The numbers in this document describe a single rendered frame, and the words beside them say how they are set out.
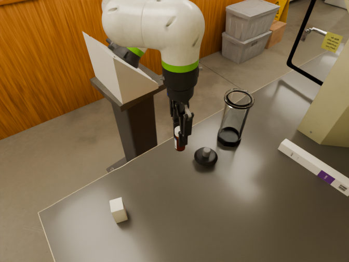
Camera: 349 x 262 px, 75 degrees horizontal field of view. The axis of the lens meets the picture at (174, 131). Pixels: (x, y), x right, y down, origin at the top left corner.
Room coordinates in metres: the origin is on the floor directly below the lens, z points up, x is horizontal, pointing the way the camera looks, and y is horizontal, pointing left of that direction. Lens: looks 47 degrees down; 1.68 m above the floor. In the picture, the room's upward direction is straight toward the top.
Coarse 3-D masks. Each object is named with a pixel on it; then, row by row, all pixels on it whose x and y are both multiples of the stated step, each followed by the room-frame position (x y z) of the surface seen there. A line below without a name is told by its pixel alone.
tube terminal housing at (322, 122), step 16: (336, 64) 0.70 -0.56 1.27; (336, 80) 0.68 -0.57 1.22; (320, 96) 0.69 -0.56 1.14; (336, 96) 0.65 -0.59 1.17; (320, 112) 0.66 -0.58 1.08; (336, 112) 0.63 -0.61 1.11; (304, 128) 0.68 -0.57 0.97; (320, 128) 0.64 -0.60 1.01; (336, 128) 0.61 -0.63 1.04; (320, 144) 0.61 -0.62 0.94; (336, 144) 0.61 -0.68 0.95
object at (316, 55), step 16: (320, 0) 1.13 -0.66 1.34; (336, 0) 1.07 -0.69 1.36; (320, 16) 1.10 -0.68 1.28; (336, 16) 1.04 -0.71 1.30; (320, 32) 1.07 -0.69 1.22; (336, 32) 1.01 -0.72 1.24; (304, 48) 1.11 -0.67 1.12; (320, 48) 1.04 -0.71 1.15; (336, 48) 0.98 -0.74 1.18; (304, 64) 1.07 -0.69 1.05; (320, 64) 1.01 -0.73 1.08; (320, 80) 0.98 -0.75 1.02
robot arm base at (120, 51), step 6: (108, 42) 1.21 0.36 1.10; (114, 48) 1.12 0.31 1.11; (120, 48) 1.07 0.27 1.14; (126, 48) 1.07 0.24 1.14; (120, 54) 1.04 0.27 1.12; (126, 54) 1.05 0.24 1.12; (132, 54) 1.05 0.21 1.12; (126, 60) 1.02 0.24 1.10; (132, 60) 1.04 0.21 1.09; (138, 60) 1.07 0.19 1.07; (132, 66) 1.03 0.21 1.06; (138, 66) 1.09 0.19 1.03
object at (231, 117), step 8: (224, 96) 0.65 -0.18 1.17; (232, 96) 0.69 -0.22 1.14; (240, 96) 0.69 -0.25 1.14; (248, 96) 0.66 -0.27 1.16; (232, 104) 0.61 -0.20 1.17; (240, 104) 0.68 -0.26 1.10; (248, 104) 0.61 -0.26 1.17; (224, 112) 0.64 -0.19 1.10; (232, 112) 0.61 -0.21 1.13; (240, 112) 0.60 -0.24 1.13; (224, 120) 0.63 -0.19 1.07; (232, 120) 0.61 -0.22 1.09; (240, 120) 0.60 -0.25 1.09; (224, 128) 0.62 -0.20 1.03; (232, 128) 0.60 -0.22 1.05; (240, 128) 0.61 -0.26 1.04; (224, 136) 0.61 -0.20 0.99; (232, 136) 0.60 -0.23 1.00
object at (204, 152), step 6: (198, 150) 0.55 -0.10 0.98; (204, 150) 0.53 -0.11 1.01; (210, 150) 0.53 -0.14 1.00; (198, 156) 0.52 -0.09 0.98; (204, 156) 0.52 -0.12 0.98; (210, 156) 0.52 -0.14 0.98; (216, 156) 0.53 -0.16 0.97; (198, 162) 0.50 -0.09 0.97; (204, 162) 0.50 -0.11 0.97; (210, 162) 0.50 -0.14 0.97
